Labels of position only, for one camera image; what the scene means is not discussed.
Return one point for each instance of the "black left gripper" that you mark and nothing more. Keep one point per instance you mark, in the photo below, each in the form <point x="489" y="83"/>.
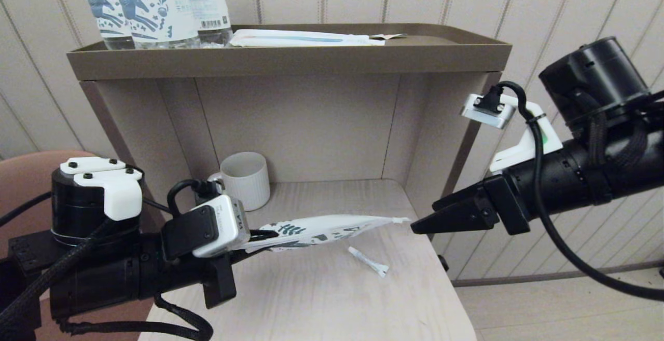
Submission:
<point x="181" y="276"/>

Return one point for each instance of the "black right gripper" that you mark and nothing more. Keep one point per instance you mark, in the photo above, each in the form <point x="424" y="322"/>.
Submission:
<point x="565" y="175"/>

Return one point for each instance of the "white horse-print zipper pouch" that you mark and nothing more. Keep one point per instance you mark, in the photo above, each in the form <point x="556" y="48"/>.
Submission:
<point x="321" y="229"/>

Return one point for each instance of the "white ribbed mug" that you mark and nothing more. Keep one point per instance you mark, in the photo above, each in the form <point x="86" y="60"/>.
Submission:
<point x="249" y="182"/>

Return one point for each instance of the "brown desk shelf unit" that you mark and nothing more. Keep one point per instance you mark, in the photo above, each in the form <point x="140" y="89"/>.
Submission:
<point x="290" y="60"/>

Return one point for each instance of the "white packet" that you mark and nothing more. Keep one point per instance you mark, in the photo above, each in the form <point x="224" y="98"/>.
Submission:
<point x="301" y="38"/>

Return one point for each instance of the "barcode label water bottle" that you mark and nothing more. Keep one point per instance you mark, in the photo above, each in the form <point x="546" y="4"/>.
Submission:
<point x="210" y="3"/>

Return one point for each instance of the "horse label water bottle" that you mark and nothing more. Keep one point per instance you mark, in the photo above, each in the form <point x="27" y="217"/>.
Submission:
<point x="155" y="11"/>
<point x="109" y="9"/>

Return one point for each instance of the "pink upholstered chair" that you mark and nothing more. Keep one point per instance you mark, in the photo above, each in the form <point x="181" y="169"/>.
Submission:
<point x="21" y="175"/>

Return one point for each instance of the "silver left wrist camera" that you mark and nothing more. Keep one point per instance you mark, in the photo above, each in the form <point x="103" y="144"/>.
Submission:
<point x="223" y="227"/>

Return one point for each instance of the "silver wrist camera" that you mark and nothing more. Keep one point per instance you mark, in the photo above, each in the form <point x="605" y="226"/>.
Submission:
<point x="223" y="227"/>
<point x="490" y="112"/>

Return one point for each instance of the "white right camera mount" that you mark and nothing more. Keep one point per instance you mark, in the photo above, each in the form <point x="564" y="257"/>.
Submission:
<point x="524" y="149"/>

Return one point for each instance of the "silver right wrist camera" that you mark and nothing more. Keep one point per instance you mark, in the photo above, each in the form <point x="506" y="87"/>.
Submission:
<point x="490" y="112"/>

